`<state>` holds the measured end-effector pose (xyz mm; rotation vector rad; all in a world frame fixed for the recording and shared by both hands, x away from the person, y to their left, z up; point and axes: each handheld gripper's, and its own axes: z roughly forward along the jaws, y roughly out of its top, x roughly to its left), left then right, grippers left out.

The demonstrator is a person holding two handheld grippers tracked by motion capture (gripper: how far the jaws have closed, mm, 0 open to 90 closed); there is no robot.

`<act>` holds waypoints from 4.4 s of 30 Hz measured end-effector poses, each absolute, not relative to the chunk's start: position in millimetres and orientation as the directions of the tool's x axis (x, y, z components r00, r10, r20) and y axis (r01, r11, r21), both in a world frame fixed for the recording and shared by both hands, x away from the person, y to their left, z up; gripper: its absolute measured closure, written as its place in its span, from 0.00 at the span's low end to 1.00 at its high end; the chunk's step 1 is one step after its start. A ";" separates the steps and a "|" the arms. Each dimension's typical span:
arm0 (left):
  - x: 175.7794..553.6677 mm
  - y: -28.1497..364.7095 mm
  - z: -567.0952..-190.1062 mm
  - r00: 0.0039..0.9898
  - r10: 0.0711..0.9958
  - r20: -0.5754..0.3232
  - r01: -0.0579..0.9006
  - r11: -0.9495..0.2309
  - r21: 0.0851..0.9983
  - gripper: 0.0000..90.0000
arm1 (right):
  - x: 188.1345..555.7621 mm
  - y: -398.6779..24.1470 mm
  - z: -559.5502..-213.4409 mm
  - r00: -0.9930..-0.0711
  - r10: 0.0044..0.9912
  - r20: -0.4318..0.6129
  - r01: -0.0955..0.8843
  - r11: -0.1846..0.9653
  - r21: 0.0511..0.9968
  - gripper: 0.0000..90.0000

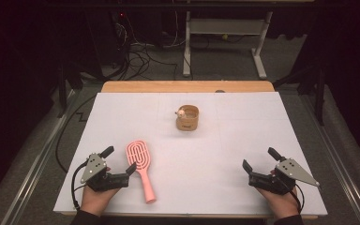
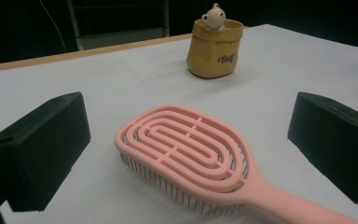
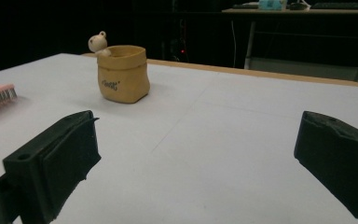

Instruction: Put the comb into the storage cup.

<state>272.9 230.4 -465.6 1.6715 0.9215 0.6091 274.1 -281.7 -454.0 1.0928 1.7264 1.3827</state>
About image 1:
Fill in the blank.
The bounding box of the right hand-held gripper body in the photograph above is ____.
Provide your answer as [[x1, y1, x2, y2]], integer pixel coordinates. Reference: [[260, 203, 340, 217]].
[[247, 157, 321, 195]]

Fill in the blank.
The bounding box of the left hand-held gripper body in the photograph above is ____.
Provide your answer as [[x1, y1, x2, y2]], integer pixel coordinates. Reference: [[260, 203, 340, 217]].
[[80, 152, 130, 192]]

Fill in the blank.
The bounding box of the pink hairbrush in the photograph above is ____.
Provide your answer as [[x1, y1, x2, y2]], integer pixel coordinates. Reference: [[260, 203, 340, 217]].
[[125, 140, 158, 204]]

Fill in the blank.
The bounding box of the person's right hand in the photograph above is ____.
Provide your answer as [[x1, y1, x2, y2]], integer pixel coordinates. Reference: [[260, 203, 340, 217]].
[[256, 187, 301, 219]]

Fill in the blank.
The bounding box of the person's left hand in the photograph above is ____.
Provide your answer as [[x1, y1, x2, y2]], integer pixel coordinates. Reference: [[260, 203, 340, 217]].
[[80, 186, 121, 218]]

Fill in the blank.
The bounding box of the white table mat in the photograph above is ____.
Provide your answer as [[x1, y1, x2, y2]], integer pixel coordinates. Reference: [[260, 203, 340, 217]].
[[53, 91, 328, 217]]

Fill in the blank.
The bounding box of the round wooden container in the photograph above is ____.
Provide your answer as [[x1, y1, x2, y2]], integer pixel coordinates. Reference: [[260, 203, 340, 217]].
[[175, 104, 200, 131]]

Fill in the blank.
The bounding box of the dark metal stand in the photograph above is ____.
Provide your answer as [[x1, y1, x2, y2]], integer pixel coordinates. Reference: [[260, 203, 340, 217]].
[[55, 60, 84, 119], [273, 60, 326, 127]]

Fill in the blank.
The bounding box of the wooden table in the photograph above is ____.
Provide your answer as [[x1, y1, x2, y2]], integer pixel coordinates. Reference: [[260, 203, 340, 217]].
[[60, 80, 320, 220]]

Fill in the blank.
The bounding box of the white metal stand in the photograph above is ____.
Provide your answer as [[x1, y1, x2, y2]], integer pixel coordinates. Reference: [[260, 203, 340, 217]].
[[182, 10, 274, 80]]

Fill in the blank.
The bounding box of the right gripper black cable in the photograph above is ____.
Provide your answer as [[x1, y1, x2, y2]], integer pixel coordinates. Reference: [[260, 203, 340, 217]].
[[289, 182, 304, 214]]

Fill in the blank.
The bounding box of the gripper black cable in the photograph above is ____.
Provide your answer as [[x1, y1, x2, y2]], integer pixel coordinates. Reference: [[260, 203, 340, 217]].
[[70, 160, 90, 211], [289, 182, 304, 214]]

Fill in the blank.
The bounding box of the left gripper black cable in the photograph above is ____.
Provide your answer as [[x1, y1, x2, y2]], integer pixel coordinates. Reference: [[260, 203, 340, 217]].
[[70, 160, 90, 211]]

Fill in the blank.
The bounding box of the long black floor cable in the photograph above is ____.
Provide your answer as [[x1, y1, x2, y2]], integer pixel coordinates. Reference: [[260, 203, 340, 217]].
[[54, 93, 98, 173]]

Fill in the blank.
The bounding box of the aluminium floor rail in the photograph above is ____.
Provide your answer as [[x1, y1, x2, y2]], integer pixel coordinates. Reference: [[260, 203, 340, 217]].
[[299, 93, 360, 225], [0, 89, 77, 225]]

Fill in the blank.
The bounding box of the tangle of floor cables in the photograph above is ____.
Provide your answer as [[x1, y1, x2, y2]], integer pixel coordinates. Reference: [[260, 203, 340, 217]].
[[113, 11, 180, 82]]

